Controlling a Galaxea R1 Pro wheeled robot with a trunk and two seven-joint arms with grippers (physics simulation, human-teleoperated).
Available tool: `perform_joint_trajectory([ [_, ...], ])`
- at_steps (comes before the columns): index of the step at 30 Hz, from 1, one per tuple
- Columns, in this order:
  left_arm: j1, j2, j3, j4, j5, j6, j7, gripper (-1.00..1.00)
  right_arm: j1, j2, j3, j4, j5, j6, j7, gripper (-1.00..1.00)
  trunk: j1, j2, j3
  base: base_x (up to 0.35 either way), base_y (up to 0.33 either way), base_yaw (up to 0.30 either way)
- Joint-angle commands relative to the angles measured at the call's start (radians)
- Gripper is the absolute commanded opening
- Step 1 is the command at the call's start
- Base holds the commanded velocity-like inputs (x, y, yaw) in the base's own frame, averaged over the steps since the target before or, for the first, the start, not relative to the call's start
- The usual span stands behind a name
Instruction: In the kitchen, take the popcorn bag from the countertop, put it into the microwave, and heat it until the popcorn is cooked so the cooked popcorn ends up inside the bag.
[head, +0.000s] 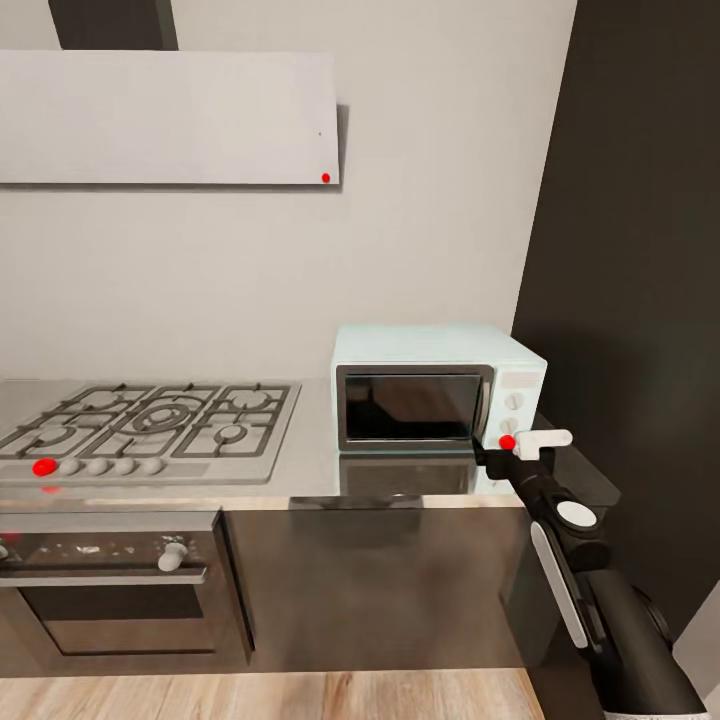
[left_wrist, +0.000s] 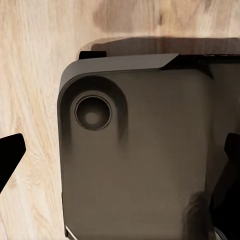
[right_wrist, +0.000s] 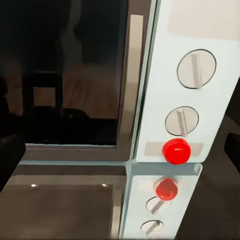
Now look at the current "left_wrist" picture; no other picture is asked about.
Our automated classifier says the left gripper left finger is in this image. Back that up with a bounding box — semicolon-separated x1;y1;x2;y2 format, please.
0;133;26;192

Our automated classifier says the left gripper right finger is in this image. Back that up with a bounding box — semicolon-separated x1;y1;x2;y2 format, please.
224;133;240;173

